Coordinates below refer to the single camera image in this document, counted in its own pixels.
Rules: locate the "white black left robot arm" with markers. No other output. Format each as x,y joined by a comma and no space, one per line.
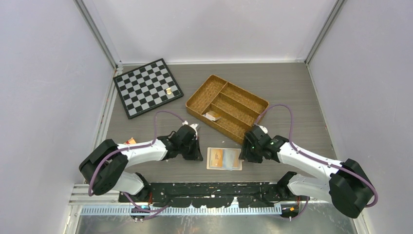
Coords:
104,168

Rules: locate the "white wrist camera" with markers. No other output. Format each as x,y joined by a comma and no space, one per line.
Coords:
264,129
195,126

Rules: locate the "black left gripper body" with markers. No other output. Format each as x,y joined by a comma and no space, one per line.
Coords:
189,151

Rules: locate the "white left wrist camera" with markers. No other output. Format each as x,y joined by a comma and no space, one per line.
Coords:
195,126

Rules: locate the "white card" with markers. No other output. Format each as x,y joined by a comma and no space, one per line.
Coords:
212,115

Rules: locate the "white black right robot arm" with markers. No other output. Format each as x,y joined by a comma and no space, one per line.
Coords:
343,184

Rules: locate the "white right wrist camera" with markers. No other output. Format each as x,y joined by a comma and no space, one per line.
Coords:
264,129

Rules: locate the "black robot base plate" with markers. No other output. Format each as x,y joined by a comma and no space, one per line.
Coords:
214,194

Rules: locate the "red orange patterned card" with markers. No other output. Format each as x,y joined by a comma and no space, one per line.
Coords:
130,141

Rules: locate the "woven wicker divided tray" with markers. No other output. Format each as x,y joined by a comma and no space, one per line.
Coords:
238,107

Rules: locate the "beige leather card holder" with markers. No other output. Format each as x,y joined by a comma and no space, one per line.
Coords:
231,161

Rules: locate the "black white chessboard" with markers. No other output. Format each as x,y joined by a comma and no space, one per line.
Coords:
144,88

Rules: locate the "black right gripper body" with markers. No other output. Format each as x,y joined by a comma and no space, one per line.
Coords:
252,152

